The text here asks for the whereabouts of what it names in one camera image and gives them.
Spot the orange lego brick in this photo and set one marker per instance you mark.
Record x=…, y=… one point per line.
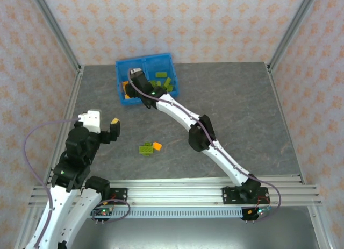
x=125, y=85
x=157, y=146
x=126, y=97

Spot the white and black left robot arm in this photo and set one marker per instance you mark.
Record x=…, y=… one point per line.
x=61, y=200

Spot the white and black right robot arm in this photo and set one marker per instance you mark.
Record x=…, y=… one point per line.
x=174, y=106

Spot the blue divided plastic bin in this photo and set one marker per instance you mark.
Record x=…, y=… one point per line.
x=161, y=63

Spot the small square green lego brick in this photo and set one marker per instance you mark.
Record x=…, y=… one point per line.
x=148, y=144

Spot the left small circuit board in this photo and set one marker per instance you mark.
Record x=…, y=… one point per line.
x=103, y=212

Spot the small circuit board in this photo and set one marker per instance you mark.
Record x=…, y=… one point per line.
x=263, y=210
x=103, y=212

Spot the right small circuit board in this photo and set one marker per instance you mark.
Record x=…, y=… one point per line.
x=263, y=210

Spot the aluminium table side rail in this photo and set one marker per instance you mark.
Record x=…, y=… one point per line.
x=285, y=120
x=70, y=103

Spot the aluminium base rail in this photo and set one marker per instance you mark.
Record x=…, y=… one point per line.
x=174, y=192

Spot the aluminium frame post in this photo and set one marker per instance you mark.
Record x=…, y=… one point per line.
x=55, y=28
x=293, y=28

